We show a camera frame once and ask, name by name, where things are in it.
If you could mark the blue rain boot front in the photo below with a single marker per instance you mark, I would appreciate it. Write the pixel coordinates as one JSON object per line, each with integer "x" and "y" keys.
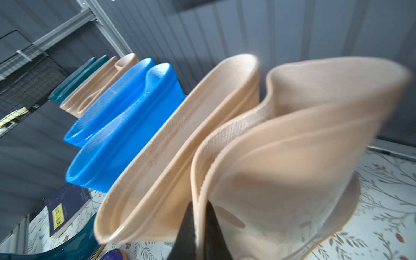
{"x": 113, "y": 102}

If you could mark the yellow sticky notes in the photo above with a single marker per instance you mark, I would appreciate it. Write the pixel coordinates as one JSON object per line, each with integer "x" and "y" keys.
{"x": 13, "y": 115}

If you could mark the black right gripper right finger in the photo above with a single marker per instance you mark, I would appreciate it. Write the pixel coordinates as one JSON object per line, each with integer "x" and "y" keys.
{"x": 215, "y": 247}

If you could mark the beige rain boot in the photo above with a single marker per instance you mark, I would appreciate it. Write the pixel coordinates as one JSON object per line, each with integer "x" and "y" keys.
{"x": 281, "y": 177}
{"x": 103, "y": 81}
{"x": 79, "y": 100}
{"x": 148, "y": 201}

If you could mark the blue rain boot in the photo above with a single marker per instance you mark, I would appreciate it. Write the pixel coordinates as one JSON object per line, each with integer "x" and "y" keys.
{"x": 104, "y": 157}
{"x": 113, "y": 102}

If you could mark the dark green boot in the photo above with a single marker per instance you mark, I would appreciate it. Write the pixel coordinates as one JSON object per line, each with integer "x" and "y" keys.
{"x": 81, "y": 78}
{"x": 83, "y": 246}
{"x": 55, "y": 93}

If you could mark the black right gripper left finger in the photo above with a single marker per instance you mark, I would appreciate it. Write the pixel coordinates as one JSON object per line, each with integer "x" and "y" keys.
{"x": 185, "y": 244}

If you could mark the dark green boot far left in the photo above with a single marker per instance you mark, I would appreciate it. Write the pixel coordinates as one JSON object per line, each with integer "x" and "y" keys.
{"x": 55, "y": 93}

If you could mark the dark green front boot left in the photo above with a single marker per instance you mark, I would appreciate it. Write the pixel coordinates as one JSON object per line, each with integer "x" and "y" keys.
{"x": 83, "y": 246}

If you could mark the purple front boot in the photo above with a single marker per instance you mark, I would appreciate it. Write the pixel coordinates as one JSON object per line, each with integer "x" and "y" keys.
{"x": 114, "y": 254}

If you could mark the dark blue notebook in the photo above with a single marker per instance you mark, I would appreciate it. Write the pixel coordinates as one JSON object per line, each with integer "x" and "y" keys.
{"x": 64, "y": 205}

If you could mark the blue rain boot back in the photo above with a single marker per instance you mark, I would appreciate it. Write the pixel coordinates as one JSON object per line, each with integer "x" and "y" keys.
{"x": 104, "y": 157}

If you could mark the dark green boot back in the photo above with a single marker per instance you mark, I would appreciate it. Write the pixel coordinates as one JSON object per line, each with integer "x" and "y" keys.
{"x": 81, "y": 78}

